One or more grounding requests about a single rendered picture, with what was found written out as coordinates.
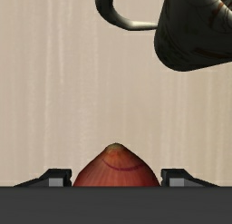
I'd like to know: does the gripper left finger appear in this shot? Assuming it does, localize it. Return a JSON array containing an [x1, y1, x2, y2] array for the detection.
[[13, 168, 73, 188]]

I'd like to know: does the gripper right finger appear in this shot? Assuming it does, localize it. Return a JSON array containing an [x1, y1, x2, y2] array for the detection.
[[160, 168, 220, 188]]

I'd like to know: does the red onion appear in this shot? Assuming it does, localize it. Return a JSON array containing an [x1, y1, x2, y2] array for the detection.
[[72, 142, 161, 188]]

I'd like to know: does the black mug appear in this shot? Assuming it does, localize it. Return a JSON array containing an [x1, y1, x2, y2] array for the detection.
[[94, 0, 232, 73]]

